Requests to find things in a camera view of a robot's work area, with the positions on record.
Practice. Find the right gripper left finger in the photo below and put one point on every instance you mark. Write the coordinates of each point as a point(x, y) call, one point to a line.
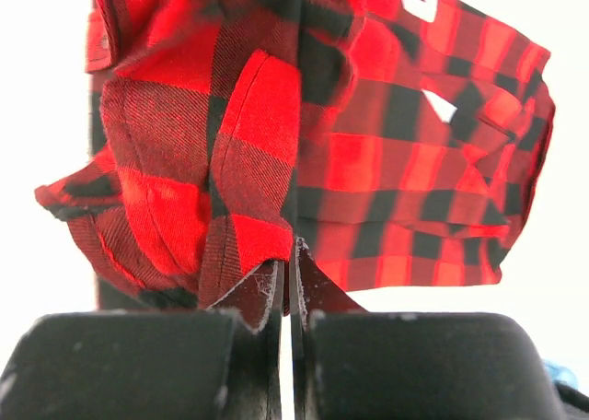
point(219, 363)

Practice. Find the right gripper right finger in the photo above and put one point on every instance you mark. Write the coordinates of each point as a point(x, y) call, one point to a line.
point(350, 363)

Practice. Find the red black plaid shirt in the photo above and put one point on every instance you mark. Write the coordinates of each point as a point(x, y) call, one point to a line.
point(400, 140)

